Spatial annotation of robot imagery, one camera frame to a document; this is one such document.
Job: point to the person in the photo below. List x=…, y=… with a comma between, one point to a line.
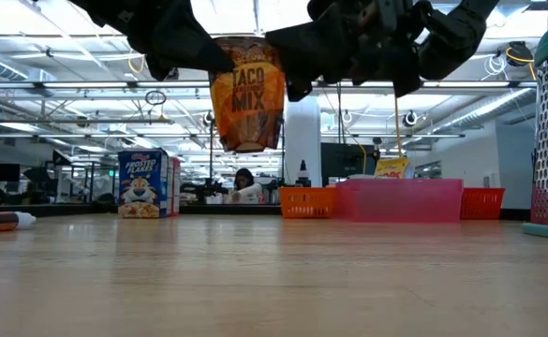
x=245, y=189

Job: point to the long light strip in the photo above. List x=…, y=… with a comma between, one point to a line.
x=91, y=84

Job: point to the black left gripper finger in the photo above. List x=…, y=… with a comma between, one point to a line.
x=203, y=56

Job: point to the dark bottle with black nozzle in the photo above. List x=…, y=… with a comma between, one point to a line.
x=303, y=180

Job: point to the small orange dropper bottle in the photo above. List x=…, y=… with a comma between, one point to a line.
x=2, y=222

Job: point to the black workstation frame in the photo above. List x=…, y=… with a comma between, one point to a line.
x=211, y=164

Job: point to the yellow Corn Pops cereal box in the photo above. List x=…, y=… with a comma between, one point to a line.
x=392, y=168

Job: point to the white building column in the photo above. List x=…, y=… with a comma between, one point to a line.
x=304, y=136

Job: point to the red Froot Loops cereal box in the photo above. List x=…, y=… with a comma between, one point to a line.
x=177, y=187

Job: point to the orange plastic basket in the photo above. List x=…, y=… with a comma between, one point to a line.
x=308, y=203

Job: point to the black aluminium table frame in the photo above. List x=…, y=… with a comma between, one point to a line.
x=231, y=209

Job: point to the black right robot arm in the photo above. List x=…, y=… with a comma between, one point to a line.
x=456, y=37

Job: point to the pink plastic bin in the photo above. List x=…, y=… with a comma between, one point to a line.
x=400, y=201

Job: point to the blue Frosted Flakes cereal box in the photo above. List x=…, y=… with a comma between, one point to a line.
x=142, y=182

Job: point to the black monitor screen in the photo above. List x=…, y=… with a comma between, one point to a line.
x=348, y=164

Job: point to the orange taco seasoning mix packet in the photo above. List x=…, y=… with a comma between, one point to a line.
x=247, y=103

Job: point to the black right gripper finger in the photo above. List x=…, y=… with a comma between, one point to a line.
x=311, y=51

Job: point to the red plastic basket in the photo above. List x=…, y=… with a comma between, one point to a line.
x=483, y=203

